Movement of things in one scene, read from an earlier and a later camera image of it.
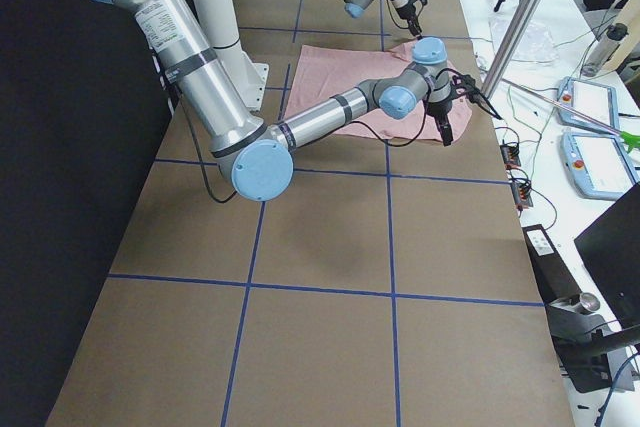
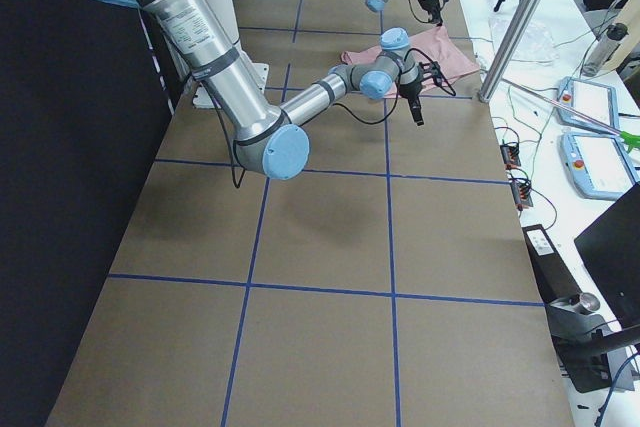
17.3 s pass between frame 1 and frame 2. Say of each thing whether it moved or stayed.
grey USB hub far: stayed
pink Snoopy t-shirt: moved
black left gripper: moved
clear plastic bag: stayed
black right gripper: moved
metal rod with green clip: stayed
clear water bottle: stayed
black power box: stayed
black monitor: stayed
